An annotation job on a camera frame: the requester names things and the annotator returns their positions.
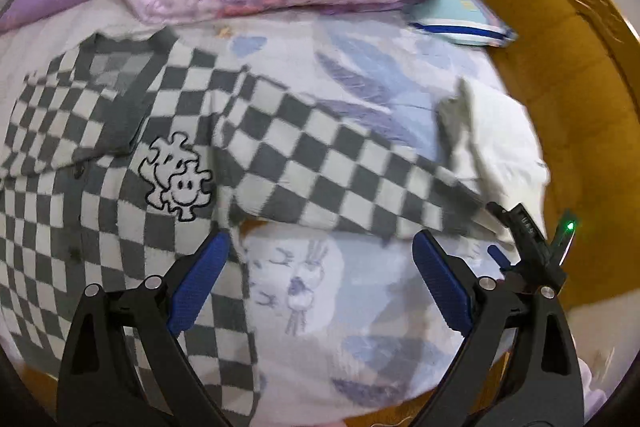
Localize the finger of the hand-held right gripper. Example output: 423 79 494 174
487 244 513 272

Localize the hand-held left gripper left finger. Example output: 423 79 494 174
57 231 237 427

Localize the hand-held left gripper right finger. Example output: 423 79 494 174
411 229 584 427

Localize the grey white checkered shirt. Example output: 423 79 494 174
0 29 506 427

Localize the white cloth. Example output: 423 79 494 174
436 77 550 253

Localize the white blue printed bed sheet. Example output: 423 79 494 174
0 0 551 424

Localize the light blue striped pouch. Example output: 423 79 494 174
404 0 519 48

